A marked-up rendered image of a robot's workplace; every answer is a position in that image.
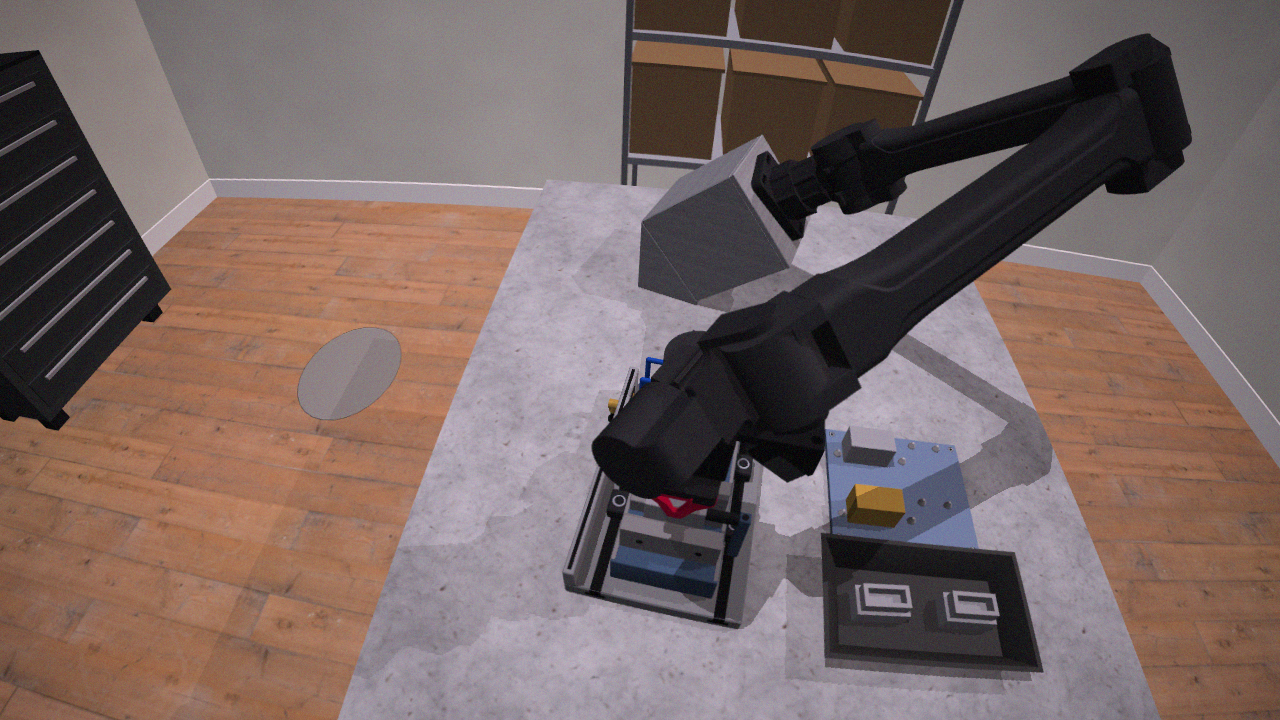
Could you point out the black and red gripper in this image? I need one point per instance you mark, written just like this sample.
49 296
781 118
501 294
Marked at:
703 491

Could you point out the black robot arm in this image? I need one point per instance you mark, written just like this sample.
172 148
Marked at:
686 421

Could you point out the grey flat bar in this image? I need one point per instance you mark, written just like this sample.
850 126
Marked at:
637 503

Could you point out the yellow rectangular block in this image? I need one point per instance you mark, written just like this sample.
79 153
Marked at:
873 505

